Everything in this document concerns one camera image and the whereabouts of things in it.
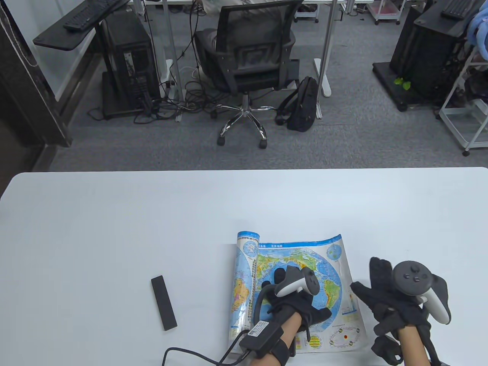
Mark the person's left hand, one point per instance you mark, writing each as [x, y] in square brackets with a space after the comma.
[293, 307]

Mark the person's right hand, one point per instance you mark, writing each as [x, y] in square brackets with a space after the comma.
[381, 301]

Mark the colourful world map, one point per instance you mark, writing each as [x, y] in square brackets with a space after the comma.
[335, 289]

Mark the black bar paperweight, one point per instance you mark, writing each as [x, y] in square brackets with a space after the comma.
[164, 303]

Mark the person's right forearm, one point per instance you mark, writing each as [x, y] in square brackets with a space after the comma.
[413, 347]

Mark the person's left forearm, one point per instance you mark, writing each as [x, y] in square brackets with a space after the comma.
[291, 328]

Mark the black and white controller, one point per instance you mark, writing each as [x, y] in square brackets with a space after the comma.
[410, 276]
[293, 284]

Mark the black backpack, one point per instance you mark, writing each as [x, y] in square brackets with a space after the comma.
[303, 103]

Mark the white metal rack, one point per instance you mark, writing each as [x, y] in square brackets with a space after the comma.
[452, 92]

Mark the small green object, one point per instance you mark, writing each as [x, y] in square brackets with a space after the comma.
[399, 81]

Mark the black computer cart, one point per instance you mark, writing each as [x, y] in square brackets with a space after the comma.
[381, 74]
[53, 40]

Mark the black mesh office chair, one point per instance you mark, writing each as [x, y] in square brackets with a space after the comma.
[248, 78]

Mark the black computer tower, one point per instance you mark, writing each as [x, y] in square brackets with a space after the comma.
[419, 57]
[129, 57]

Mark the white wheeled cart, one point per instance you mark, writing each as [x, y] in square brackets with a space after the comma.
[307, 16]
[387, 19]

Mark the blue garment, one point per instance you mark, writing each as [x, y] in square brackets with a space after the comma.
[479, 30]

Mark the black keyboard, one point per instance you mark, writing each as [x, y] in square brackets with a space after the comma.
[87, 15]
[457, 8]

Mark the white desk frame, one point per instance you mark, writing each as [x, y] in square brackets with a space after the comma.
[323, 82]

